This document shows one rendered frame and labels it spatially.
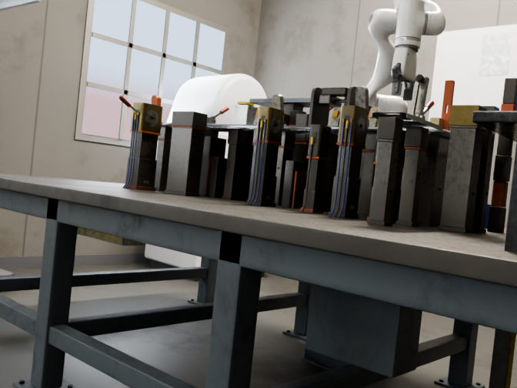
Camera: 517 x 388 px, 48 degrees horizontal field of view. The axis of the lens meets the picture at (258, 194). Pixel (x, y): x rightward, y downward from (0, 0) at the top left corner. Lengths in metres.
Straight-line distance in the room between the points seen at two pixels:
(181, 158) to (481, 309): 1.50
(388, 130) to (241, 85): 3.06
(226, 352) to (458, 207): 0.77
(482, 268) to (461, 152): 0.77
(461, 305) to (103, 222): 1.11
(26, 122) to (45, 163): 0.32
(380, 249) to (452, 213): 0.67
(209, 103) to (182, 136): 2.18
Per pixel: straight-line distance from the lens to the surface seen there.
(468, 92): 4.56
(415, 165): 1.71
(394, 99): 2.63
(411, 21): 2.02
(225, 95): 4.43
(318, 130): 1.90
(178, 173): 2.29
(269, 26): 5.86
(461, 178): 1.72
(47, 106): 4.49
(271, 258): 1.28
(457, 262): 1.01
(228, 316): 1.38
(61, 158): 4.54
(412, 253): 1.04
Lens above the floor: 0.78
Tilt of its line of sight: 1 degrees down
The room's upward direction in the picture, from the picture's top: 6 degrees clockwise
